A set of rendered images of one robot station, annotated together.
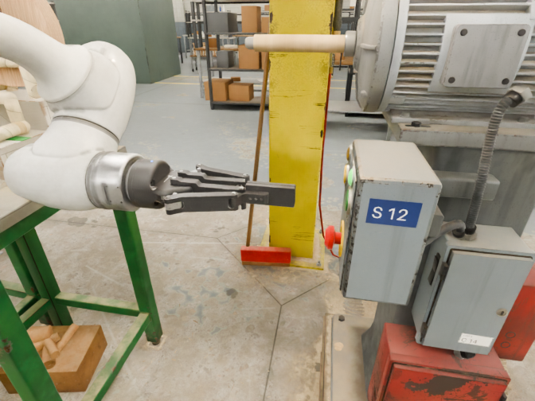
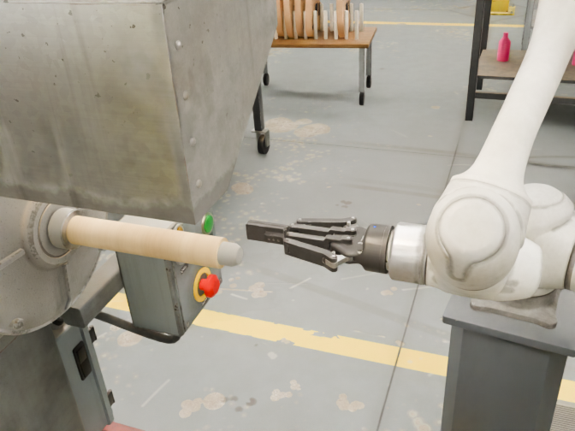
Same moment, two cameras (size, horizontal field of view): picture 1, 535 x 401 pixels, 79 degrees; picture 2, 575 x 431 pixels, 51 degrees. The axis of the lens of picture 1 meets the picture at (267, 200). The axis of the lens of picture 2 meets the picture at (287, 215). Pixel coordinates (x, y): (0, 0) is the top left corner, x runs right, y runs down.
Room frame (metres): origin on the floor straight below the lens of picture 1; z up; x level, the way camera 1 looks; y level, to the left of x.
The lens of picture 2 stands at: (1.23, 0.19, 1.59)
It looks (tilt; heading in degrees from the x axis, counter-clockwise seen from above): 30 degrees down; 191
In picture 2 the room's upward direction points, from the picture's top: 4 degrees counter-clockwise
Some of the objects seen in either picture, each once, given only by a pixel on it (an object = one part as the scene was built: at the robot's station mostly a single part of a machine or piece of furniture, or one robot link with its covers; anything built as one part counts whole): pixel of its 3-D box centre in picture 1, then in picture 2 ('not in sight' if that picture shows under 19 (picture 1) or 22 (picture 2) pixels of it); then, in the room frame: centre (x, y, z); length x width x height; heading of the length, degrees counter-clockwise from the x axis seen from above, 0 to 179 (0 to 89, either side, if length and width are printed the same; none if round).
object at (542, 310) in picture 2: not in sight; (510, 284); (0.05, 0.47, 0.73); 0.22 x 0.18 x 0.06; 72
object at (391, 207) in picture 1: (417, 228); (132, 274); (0.44, -0.24, 0.99); 0.24 x 0.21 x 0.26; 80
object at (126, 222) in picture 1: (137, 265); not in sight; (1.00, 0.51, 0.45); 0.05 x 0.05 x 0.90; 80
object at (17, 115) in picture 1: (16, 116); not in sight; (0.86, 0.67, 1.07); 0.03 x 0.03 x 0.09
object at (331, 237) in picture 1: (336, 238); (206, 285); (0.44, -0.11, 0.97); 0.04 x 0.04 x 0.04; 80
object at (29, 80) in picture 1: (30, 79); not in sight; (0.94, 0.65, 1.15); 0.03 x 0.03 x 0.09
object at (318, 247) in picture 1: (293, 243); not in sight; (1.73, -0.17, 0.02); 0.40 x 0.40 x 0.02; 80
